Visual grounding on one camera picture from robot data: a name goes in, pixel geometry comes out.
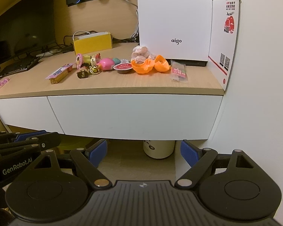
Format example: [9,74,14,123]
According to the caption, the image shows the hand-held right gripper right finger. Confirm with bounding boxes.
[175,139,254,190]

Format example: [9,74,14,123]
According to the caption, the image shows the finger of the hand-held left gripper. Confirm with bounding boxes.
[0,132,61,158]
[0,130,48,144]

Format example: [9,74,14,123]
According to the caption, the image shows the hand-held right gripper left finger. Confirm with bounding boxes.
[33,139,110,190]

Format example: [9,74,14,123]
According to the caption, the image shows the wide white drawer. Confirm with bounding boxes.
[47,95,223,140]

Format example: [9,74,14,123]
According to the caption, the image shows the pink stick pack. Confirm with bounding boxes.
[46,63,75,85]

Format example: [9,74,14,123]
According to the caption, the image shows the clear pink printed sachet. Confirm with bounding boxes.
[171,60,188,83]

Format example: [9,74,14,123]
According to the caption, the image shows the gold ring keychain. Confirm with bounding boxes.
[90,54,102,76]

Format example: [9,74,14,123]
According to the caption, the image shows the pink and yellow round toy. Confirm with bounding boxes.
[75,54,92,70]

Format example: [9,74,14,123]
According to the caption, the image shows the pink and teal toy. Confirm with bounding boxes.
[95,58,121,71]

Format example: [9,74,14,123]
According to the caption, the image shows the brown jelly cup red lid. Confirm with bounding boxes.
[113,62,132,74]

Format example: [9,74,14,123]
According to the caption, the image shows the orange capsule half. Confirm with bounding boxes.
[131,59,155,74]
[154,55,170,72]

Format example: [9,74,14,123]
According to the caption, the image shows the white plastic bag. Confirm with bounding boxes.
[131,46,156,64]

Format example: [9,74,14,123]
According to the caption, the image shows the narrow white drawer front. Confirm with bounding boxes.
[0,96,65,134]

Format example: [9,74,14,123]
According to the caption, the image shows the cream trash bin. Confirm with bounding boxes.
[143,140,175,159]

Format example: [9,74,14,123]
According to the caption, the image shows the black keyboard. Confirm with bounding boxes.
[0,56,41,79]

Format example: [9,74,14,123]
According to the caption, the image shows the yellow cardboard box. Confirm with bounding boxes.
[73,31,113,55]

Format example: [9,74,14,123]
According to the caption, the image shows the black monitor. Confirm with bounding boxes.
[0,0,56,64]

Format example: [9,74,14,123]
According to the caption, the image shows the white printed card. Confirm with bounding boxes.
[208,0,241,91]

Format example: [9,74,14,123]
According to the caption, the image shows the white computer case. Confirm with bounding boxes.
[136,0,213,67]

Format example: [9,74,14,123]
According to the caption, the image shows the black cable tangle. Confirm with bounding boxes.
[41,35,73,54]

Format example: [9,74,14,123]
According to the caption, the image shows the white cable in box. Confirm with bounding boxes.
[73,31,91,41]

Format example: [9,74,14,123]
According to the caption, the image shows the white power cables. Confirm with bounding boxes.
[118,0,139,39]

